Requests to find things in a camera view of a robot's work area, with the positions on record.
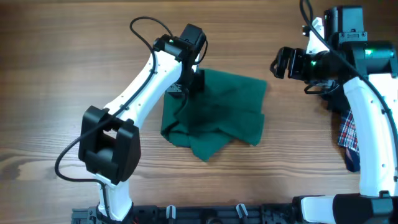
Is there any green cloth garment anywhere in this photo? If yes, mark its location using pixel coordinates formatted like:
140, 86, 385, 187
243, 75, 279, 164
160, 69, 267, 161

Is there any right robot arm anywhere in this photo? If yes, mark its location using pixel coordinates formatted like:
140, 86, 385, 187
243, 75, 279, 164
270, 0, 397, 223

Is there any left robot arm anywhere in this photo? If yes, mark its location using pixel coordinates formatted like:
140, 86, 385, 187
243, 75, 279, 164
72, 24, 207, 223

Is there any black cloth garment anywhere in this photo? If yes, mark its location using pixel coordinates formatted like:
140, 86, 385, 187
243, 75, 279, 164
320, 85, 351, 113

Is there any red plaid cloth garment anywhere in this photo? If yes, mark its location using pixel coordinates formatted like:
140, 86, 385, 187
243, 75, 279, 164
338, 110, 359, 153

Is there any navy blue cloth garment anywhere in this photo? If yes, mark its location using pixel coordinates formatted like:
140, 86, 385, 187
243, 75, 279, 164
345, 147, 360, 172

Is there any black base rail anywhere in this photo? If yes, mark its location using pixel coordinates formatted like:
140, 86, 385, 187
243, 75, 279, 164
71, 203, 304, 224

